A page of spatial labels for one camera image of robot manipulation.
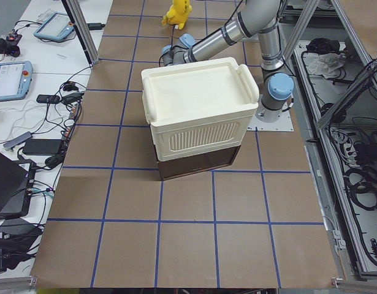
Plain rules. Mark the yellow plush toy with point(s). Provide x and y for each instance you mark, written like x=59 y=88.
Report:
x=178 y=14

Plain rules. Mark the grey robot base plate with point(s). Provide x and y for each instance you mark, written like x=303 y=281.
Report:
x=282 y=124

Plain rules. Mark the black power adapter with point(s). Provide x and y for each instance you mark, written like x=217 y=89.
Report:
x=95 y=26

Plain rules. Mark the white cloth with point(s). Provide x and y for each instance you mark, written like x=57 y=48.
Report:
x=328 y=65

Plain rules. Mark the aluminium frame post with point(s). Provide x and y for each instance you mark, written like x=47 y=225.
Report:
x=74 y=12

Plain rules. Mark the black laptop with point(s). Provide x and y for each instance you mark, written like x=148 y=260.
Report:
x=16 y=182

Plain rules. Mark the black power brick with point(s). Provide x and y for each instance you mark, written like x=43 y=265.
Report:
x=41 y=147

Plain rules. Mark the blue teach pendant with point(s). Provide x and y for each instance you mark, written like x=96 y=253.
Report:
x=56 y=28
x=15 y=80

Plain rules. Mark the blue teach pendant near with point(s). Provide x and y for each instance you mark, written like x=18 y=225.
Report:
x=15 y=80

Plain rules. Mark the dark brown wooden drawer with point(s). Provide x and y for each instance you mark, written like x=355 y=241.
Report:
x=190 y=165

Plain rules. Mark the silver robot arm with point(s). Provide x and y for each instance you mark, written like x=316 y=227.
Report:
x=258 y=17

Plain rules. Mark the cream plastic storage box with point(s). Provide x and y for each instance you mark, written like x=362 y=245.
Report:
x=198 y=107

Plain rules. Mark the blue teach pendant far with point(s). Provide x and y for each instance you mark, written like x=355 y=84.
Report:
x=56 y=28

